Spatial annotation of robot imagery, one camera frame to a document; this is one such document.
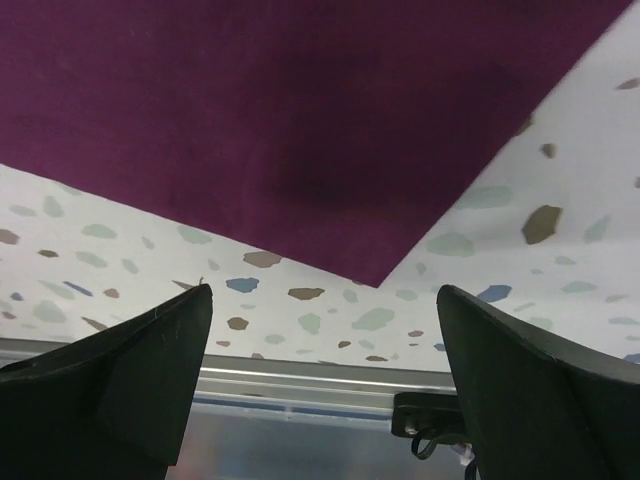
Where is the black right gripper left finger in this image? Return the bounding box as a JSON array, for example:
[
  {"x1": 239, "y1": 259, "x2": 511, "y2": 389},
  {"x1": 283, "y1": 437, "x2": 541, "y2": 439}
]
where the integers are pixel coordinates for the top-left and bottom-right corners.
[{"x1": 1, "y1": 284, "x2": 213, "y2": 479}]

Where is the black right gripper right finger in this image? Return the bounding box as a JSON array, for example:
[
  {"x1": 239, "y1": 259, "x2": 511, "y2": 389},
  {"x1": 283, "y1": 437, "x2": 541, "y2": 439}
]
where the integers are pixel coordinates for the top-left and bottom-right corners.
[{"x1": 437, "y1": 285, "x2": 639, "y2": 479}]

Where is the purple surgical cloth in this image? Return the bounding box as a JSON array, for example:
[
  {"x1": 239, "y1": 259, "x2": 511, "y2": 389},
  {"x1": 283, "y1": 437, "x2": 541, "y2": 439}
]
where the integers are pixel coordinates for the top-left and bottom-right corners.
[{"x1": 1, "y1": 0, "x2": 627, "y2": 286}]

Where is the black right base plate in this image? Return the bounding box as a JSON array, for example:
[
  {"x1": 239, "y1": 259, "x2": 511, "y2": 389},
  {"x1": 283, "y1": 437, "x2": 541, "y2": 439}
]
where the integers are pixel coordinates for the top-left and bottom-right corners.
[{"x1": 391, "y1": 392, "x2": 470, "y2": 460}]

